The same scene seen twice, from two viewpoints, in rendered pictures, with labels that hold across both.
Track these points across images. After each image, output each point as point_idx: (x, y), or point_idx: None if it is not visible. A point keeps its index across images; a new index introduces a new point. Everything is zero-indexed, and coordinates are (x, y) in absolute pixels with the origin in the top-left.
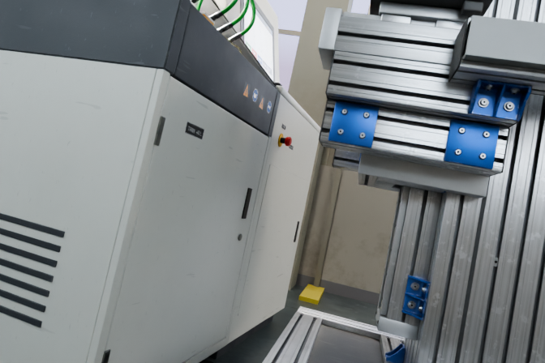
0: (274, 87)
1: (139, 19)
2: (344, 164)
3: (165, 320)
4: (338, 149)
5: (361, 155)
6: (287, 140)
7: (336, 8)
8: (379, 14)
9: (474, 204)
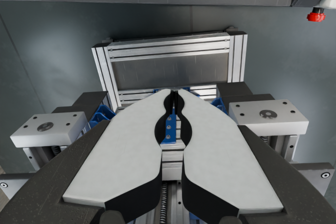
0: (270, 6)
1: None
2: (216, 94)
3: None
4: (218, 93)
5: (114, 112)
6: (307, 17)
7: (14, 143)
8: (33, 171)
9: None
